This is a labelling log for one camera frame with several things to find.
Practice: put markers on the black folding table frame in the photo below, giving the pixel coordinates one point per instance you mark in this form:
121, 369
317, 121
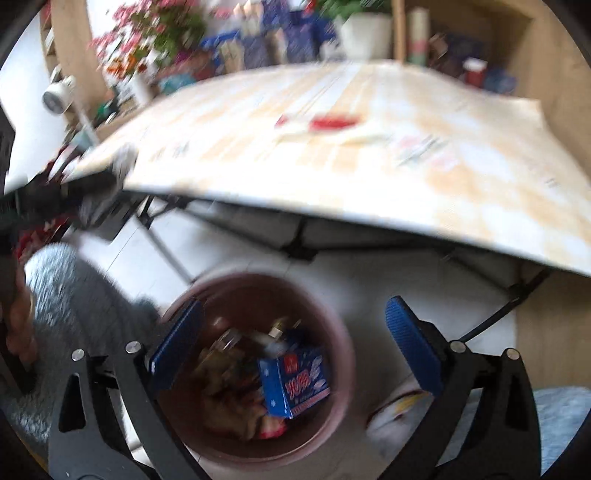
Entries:
300, 244

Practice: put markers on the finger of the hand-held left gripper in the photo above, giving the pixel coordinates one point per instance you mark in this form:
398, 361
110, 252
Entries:
92, 191

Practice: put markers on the woven basket planter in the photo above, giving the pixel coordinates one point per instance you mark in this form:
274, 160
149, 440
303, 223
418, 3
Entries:
194, 67

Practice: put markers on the small light blue box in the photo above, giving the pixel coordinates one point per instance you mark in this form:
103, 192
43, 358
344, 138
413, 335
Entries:
501, 82

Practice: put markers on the red cup with white cup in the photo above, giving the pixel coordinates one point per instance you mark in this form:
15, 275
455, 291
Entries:
474, 74

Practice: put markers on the red sausage wrapper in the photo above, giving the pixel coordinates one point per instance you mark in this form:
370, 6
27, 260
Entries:
334, 123

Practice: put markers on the fluffy grey slipper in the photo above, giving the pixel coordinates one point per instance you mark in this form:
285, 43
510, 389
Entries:
397, 415

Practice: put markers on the white desk fan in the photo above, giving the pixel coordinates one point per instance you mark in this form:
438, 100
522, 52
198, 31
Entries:
55, 99

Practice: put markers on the pink plastic bin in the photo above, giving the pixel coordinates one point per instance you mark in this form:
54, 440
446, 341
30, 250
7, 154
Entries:
318, 323

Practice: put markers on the person's left hand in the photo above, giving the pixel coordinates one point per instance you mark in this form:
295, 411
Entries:
21, 323

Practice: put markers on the person's right fuzzy trouser leg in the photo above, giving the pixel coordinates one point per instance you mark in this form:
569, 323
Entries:
558, 424

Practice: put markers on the yellow checked floral tablecloth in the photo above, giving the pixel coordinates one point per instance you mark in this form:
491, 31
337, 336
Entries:
323, 184

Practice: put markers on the blue carton box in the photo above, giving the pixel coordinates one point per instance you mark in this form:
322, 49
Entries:
295, 383

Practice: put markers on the orange flowers in white vase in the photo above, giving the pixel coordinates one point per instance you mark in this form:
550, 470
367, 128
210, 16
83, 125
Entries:
141, 90

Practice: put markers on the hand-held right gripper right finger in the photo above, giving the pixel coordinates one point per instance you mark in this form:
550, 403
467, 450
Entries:
413, 344

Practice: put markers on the red roses in white pot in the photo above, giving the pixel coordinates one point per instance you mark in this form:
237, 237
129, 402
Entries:
364, 37

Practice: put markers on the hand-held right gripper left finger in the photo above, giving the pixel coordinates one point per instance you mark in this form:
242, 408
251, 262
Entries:
178, 344

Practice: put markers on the wooden shelf unit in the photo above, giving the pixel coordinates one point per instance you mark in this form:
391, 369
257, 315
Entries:
508, 23

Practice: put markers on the clear plastic cup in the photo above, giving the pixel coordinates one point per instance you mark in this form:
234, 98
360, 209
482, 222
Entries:
228, 337

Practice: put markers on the black stool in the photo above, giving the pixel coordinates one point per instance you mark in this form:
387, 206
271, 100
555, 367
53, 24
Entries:
106, 221

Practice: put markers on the teal coasters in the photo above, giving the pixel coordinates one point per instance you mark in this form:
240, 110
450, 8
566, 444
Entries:
178, 84

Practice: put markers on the person's fuzzy trouser leg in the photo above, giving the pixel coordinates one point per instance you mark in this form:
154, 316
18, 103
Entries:
69, 295
558, 424

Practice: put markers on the pink blossom plant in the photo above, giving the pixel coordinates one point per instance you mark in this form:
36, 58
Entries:
138, 27

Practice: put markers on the dark blue printed box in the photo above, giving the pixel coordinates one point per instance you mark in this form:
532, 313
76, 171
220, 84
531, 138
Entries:
466, 46

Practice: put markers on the flat blue box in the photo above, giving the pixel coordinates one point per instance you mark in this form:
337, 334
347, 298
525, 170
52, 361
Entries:
217, 40

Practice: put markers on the person's left fuzzy trouser leg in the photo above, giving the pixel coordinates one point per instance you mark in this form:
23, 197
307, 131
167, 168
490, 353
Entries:
69, 295

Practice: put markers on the stack of pastel paper cups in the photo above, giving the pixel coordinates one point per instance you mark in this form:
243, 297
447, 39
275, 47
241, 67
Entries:
418, 37

